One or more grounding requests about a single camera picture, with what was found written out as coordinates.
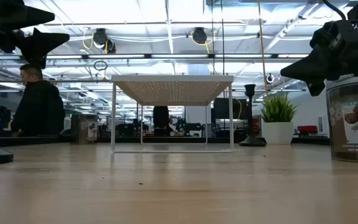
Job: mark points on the green plant in white pot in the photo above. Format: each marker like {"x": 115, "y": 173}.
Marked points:
{"x": 278, "y": 132}

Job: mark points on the person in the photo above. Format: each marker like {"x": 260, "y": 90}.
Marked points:
{"x": 161, "y": 118}
{"x": 39, "y": 109}

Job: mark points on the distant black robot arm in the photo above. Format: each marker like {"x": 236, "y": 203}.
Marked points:
{"x": 190, "y": 127}

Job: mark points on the black monitor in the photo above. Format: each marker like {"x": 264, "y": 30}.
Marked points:
{"x": 228, "y": 109}

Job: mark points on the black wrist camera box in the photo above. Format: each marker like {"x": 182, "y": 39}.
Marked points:
{"x": 345, "y": 32}

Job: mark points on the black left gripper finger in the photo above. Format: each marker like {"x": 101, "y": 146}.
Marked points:
{"x": 17, "y": 15}
{"x": 42, "y": 43}

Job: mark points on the red box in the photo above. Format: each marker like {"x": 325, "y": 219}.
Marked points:
{"x": 307, "y": 129}

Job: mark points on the small round ceiling reel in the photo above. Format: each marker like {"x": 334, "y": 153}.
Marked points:
{"x": 269, "y": 78}

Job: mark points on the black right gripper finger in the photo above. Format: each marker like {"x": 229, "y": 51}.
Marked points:
{"x": 317, "y": 65}
{"x": 317, "y": 87}

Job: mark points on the black table edge rail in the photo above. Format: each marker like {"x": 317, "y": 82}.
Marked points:
{"x": 42, "y": 140}

